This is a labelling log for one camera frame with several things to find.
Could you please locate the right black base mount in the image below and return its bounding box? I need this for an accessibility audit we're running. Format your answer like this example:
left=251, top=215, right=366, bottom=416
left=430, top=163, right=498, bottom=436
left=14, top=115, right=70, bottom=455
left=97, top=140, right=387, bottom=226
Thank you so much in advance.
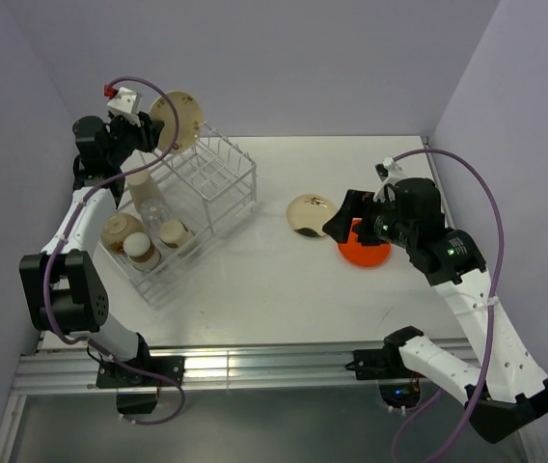
left=344, top=326, right=441, bottom=417

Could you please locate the beige plastic cup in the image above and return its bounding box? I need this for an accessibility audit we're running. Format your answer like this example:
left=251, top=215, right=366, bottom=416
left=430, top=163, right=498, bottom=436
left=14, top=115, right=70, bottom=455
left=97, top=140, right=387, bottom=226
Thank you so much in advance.
left=125, top=169, right=165, bottom=212

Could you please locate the beige plate with black motif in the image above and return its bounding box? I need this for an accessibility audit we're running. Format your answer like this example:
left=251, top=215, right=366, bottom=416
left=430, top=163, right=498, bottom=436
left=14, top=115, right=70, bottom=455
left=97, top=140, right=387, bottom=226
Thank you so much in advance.
left=286, top=194, right=339, bottom=239

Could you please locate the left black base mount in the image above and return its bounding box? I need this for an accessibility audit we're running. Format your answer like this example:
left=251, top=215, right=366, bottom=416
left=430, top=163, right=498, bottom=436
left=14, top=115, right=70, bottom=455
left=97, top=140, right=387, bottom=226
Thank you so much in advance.
left=96, top=356, right=185, bottom=417

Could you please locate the clear glass tumbler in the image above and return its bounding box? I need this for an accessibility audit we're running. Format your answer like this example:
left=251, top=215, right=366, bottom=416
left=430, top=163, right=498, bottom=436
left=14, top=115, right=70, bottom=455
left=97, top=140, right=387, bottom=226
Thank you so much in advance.
left=139, top=199, right=173, bottom=240

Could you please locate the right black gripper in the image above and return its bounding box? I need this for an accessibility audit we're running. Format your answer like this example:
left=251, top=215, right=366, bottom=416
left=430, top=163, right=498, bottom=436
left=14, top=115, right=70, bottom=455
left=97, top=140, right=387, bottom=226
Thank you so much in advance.
left=322, top=188, right=416, bottom=248

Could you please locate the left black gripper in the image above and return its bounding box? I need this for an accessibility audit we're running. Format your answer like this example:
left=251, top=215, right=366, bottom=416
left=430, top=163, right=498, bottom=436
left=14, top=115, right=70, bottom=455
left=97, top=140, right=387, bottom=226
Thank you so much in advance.
left=107, top=111, right=164, bottom=167

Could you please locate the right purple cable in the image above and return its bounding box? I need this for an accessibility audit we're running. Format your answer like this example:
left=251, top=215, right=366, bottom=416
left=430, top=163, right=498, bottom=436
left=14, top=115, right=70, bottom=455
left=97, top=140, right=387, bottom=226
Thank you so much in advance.
left=392, top=148, right=505, bottom=463

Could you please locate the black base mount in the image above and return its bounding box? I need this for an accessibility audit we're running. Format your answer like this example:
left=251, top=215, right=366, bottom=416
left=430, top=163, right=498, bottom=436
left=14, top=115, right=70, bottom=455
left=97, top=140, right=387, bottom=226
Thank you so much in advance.
left=96, top=356, right=185, bottom=417
left=344, top=326, right=441, bottom=417

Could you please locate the aluminium frame rail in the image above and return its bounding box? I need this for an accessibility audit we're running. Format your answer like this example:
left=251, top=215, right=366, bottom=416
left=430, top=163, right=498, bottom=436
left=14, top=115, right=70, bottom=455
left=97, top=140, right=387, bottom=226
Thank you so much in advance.
left=0, top=135, right=545, bottom=463

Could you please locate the steel lined cup brown band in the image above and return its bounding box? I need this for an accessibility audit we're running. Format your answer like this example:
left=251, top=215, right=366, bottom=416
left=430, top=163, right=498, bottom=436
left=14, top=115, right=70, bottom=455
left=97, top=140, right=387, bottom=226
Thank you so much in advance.
left=123, top=232, right=161, bottom=272

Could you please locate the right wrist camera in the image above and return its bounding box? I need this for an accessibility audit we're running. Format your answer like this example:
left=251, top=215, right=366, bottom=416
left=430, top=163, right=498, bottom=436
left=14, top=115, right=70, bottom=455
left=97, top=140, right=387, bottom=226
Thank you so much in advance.
left=375, top=157, right=407, bottom=201

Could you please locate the white floral bowl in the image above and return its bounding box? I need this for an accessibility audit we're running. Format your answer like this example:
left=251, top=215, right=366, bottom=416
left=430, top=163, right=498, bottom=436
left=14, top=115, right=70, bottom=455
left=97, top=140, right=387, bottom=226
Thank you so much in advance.
left=100, top=212, right=145, bottom=255

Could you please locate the beige plate with red stamps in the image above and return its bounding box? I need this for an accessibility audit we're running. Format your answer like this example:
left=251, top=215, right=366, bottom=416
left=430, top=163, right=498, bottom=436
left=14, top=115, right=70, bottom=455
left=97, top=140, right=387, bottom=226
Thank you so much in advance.
left=150, top=91, right=205, bottom=153

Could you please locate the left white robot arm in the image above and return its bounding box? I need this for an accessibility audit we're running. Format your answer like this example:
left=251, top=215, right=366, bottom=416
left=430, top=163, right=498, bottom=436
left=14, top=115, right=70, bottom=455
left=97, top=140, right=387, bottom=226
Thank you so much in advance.
left=19, top=112, right=164, bottom=385

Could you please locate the white wire dish rack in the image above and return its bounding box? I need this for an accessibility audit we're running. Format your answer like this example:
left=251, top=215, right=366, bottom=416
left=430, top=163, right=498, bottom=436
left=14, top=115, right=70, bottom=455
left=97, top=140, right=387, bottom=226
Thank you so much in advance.
left=105, top=123, right=257, bottom=306

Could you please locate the orange plastic plate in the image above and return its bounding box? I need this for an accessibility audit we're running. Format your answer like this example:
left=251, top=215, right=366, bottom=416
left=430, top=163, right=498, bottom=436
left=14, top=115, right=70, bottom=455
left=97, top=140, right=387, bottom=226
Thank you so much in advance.
left=337, top=219, right=391, bottom=268

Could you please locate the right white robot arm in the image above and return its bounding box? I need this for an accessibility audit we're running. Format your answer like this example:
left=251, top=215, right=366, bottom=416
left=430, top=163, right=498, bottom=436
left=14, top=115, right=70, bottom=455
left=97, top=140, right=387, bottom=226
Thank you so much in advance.
left=323, top=177, right=548, bottom=444

